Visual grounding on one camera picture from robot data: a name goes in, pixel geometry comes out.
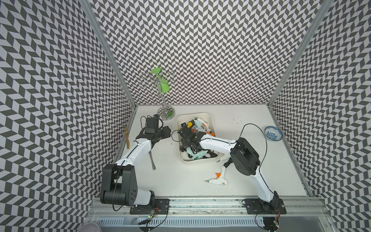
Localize aluminium front rail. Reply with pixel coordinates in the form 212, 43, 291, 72
86, 196, 330, 219

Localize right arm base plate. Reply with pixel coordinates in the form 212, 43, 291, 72
243, 198, 287, 215

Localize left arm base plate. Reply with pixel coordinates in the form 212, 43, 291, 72
129, 198, 170, 215

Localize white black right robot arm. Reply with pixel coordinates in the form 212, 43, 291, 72
177, 123, 281, 211

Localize white plastic storage box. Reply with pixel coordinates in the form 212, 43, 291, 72
176, 113, 222, 164

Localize mint green glue gun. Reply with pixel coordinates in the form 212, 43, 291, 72
194, 118, 211, 132

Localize mint glue gun front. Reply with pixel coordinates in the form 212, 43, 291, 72
186, 148, 207, 160

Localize metal file tool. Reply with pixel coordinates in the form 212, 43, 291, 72
149, 150, 156, 170

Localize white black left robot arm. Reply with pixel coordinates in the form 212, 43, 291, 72
100, 114, 171, 206

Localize silver stand green leaves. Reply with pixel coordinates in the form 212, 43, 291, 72
140, 67, 176, 121

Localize white glue gun orange trigger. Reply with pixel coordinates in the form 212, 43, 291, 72
197, 118, 211, 132

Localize blue white ceramic bowl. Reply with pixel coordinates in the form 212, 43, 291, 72
264, 126, 284, 142

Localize wooden stick at wall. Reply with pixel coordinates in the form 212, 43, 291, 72
125, 127, 130, 149

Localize small white glue gun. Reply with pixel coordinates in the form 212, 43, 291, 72
216, 154, 231, 162

